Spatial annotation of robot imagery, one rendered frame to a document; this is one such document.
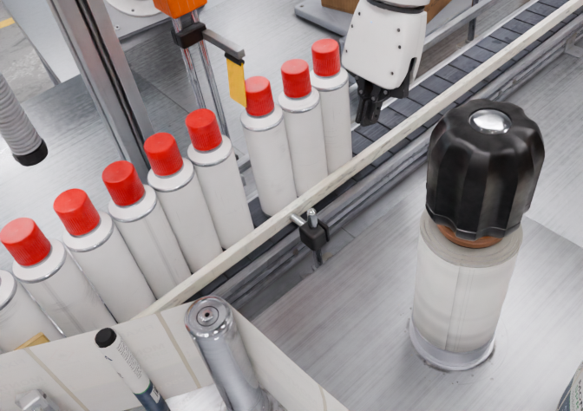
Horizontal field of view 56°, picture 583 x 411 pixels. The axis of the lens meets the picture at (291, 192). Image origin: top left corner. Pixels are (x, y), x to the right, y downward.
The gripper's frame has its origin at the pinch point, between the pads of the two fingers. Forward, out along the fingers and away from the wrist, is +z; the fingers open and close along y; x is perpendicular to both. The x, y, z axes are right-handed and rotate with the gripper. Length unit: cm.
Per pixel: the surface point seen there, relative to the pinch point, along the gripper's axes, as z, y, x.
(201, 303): 1.4, 17.6, -39.8
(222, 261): 12.9, 4.2, -27.2
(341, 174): 6.0, 4.2, -8.3
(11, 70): 92, -246, 23
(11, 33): 87, -286, 37
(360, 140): 6.0, -1.5, 1.8
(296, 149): 1.8, 1.5, -15.0
